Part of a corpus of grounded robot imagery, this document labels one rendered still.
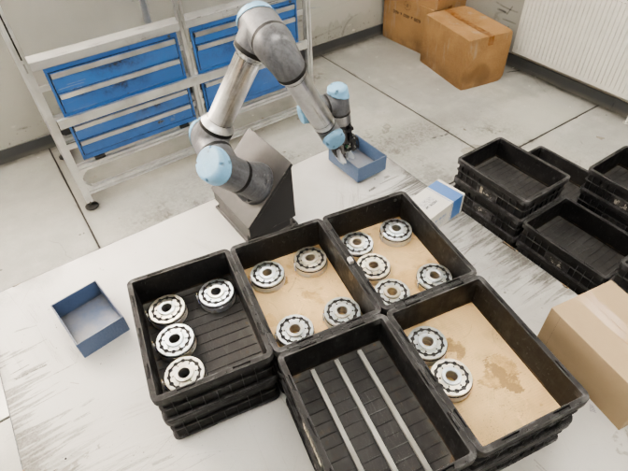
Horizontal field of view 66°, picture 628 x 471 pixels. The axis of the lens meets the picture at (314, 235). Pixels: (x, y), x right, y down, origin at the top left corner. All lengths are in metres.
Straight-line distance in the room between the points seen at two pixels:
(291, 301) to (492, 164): 1.46
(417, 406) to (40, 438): 0.99
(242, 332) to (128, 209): 1.95
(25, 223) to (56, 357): 1.83
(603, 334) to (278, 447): 0.89
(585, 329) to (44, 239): 2.78
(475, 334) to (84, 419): 1.09
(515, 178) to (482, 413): 1.45
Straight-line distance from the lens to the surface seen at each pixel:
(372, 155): 2.09
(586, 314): 1.51
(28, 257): 3.18
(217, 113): 1.61
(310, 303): 1.42
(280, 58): 1.40
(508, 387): 1.34
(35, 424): 1.60
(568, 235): 2.45
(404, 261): 1.53
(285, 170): 1.65
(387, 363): 1.32
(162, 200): 3.20
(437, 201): 1.82
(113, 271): 1.84
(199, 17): 3.05
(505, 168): 2.55
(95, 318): 1.72
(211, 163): 1.56
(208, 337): 1.40
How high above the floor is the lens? 1.96
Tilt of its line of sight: 45 degrees down
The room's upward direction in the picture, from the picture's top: 3 degrees counter-clockwise
